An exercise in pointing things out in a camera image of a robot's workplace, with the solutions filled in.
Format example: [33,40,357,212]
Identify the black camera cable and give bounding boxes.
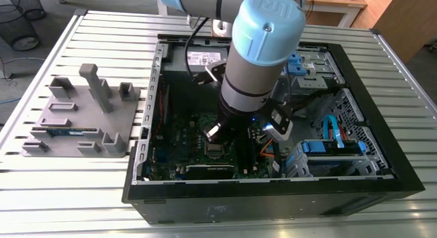
[185,16,210,80]

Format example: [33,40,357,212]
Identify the black PC case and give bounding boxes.
[121,33,426,225]

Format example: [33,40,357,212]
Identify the metal socket cover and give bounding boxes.
[203,142,230,159]

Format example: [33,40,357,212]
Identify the black graphics card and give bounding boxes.
[185,164,235,180]

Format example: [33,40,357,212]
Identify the CPU socket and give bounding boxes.
[203,141,230,160]

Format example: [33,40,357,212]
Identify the wooden cabinet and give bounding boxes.
[371,0,437,65]

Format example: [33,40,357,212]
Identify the hard disk in blue carrier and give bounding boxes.
[302,140,366,157]

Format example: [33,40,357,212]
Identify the wooden desk white legs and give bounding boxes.
[305,0,369,28]

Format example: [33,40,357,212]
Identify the black cable bundle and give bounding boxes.
[271,86,343,144]

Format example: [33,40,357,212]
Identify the grey metal drive cage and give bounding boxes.
[282,50,346,105]

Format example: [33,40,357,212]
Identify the grey power supply unit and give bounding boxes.
[162,45,230,108]

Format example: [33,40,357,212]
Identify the black RAM slot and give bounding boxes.
[238,132,250,175]
[247,126,259,172]

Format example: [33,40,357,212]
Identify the white power supply label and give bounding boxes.
[186,51,227,66]

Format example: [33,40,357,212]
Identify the orange data wire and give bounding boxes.
[259,138,285,158]

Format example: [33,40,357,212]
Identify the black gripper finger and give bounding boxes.
[202,122,225,143]

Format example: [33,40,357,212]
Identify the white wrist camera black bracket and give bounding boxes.
[193,61,227,85]

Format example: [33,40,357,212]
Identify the black mesh wastebasket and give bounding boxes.
[13,0,47,21]
[0,4,41,52]

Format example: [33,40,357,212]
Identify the grey parts rack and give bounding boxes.
[19,63,143,159]

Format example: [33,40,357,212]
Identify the grey metal disk bay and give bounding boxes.
[285,139,393,179]

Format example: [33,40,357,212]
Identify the RAM stick blue label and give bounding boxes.
[30,127,99,137]

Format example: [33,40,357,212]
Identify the green motherboard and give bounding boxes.
[149,112,274,181]

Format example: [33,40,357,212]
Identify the blue data wire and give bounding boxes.
[322,115,346,149]

